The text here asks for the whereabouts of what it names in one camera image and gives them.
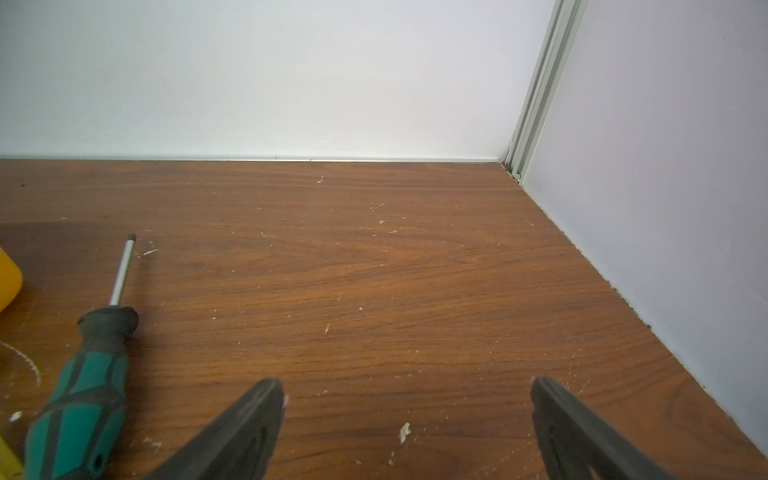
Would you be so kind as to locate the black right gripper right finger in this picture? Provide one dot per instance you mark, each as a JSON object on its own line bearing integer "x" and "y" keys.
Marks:
{"x": 576, "y": 443}

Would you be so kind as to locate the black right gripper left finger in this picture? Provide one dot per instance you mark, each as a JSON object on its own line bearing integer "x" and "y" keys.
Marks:
{"x": 238, "y": 444}

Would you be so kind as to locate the green black handled screwdriver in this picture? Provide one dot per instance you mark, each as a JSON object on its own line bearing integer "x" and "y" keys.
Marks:
{"x": 77, "y": 430}

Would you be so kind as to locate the yellow plastic storage box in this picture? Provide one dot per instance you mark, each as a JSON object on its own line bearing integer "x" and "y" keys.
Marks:
{"x": 11, "y": 280}

